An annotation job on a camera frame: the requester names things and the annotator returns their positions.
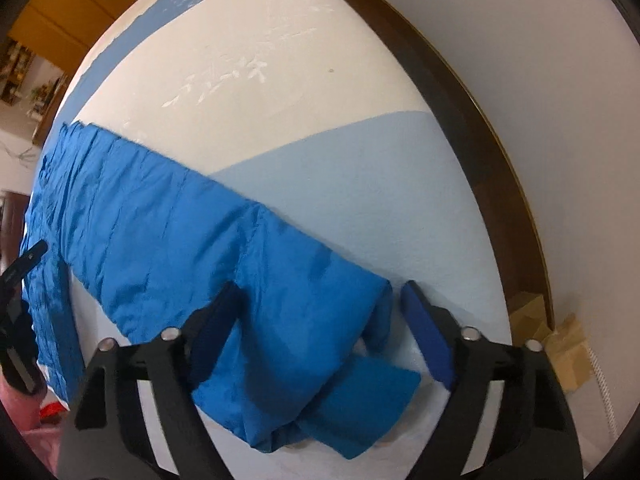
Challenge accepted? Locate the blue puffer jacket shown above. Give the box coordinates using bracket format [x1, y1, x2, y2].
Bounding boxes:
[23, 122, 420, 458]

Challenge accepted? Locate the pink checkered clothing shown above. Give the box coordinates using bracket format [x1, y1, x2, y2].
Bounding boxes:
[1, 376, 62, 474]

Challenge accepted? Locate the orange wooden wardrobe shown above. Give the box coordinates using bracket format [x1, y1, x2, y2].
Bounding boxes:
[8, 0, 138, 75]

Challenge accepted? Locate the wooden desk with shelf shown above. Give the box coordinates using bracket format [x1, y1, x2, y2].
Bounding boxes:
[1, 37, 67, 141]

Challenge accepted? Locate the blue and white bedspread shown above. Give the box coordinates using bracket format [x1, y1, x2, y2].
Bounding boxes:
[29, 0, 514, 480]

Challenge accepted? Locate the white cord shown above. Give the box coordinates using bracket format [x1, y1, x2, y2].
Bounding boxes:
[584, 346, 618, 446]

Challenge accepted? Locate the dark wooden bed frame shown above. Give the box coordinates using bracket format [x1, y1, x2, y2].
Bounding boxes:
[345, 0, 555, 327]

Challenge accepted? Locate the dark brown cabinet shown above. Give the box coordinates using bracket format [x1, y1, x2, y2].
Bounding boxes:
[0, 190, 29, 272]

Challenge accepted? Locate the cardboard box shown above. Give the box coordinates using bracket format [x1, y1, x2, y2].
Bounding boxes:
[508, 292, 592, 393]

